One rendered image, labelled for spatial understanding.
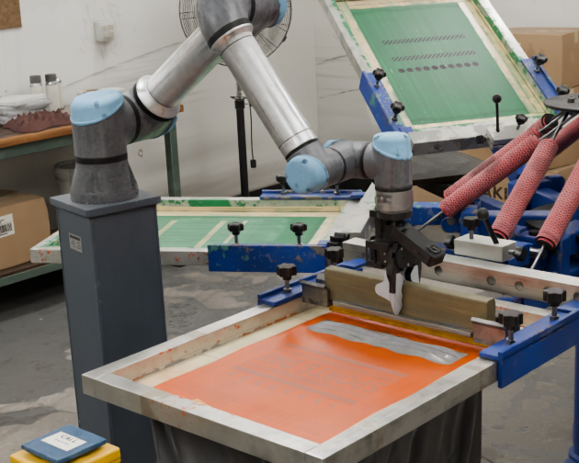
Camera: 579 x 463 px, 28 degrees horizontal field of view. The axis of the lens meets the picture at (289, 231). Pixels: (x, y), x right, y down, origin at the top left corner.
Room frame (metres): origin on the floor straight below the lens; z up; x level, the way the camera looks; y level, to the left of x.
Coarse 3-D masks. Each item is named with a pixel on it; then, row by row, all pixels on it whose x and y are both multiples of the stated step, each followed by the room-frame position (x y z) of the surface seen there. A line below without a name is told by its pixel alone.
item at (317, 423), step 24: (408, 336) 2.19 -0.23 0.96; (432, 336) 2.18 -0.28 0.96; (384, 360) 2.06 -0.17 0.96; (408, 360) 2.06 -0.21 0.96; (408, 384) 1.94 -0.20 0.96; (264, 408) 1.86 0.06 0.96; (288, 408) 1.86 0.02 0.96; (312, 408) 1.85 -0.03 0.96; (360, 408) 1.84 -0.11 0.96; (288, 432) 1.76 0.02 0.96; (312, 432) 1.76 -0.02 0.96; (336, 432) 1.75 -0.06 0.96
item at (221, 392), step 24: (336, 312) 2.36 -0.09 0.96; (288, 336) 2.22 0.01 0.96; (312, 336) 2.21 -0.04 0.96; (336, 336) 2.21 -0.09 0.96; (384, 336) 2.19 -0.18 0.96; (216, 360) 2.11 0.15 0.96; (240, 360) 2.10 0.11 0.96; (168, 384) 2.00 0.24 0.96; (192, 384) 1.99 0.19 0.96; (216, 384) 1.98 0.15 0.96; (240, 384) 1.98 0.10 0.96; (216, 408) 1.87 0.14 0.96; (240, 408) 1.87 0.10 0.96
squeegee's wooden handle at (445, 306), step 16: (336, 272) 2.32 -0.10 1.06; (352, 272) 2.30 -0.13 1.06; (336, 288) 2.32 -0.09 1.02; (352, 288) 2.30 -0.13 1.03; (368, 288) 2.27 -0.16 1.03; (416, 288) 2.18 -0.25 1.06; (432, 288) 2.17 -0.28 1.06; (368, 304) 2.27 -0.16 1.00; (384, 304) 2.24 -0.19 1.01; (416, 304) 2.18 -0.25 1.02; (432, 304) 2.16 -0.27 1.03; (448, 304) 2.13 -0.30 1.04; (464, 304) 2.11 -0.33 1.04; (480, 304) 2.08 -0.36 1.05; (432, 320) 2.16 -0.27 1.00; (448, 320) 2.13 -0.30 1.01; (464, 320) 2.11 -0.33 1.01
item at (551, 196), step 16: (560, 176) 3.16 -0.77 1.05; (544, 192) 3.10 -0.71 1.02; (560, 192) 3.16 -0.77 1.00; (464, 208) 2.87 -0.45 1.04; (528, 208) 3.13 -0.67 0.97; (480, 224) 2.89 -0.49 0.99; (576, 224) 2.75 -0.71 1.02; (512, 240) 2.61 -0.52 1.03; (528, 240) 2.58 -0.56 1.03; (560, 240) 2.54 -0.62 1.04; (560, 256) 2.53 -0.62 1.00; (560, 272) 2.53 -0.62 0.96
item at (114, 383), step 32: (224, 320) 2.24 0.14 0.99; (256, 320) 2.27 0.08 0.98; (160, 352) 2.07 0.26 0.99; (192, 352) 2.13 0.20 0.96; (96, 384) 1.95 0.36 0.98; (128, 384) 1.92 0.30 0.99; (448, 384) 1.85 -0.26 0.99; (480, 384) 1.90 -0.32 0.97; (160, 416) 1.83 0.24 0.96; (192, 416) 1.78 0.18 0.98; (224, 416) 1.76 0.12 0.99; (384, 416) 1.73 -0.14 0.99; (416, 416) 1.76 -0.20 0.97; (256, 448) 1.68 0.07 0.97; (288, 448) 1.63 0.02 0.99; (320, 448) 1.62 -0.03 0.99; (352, 448) 1.63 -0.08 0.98
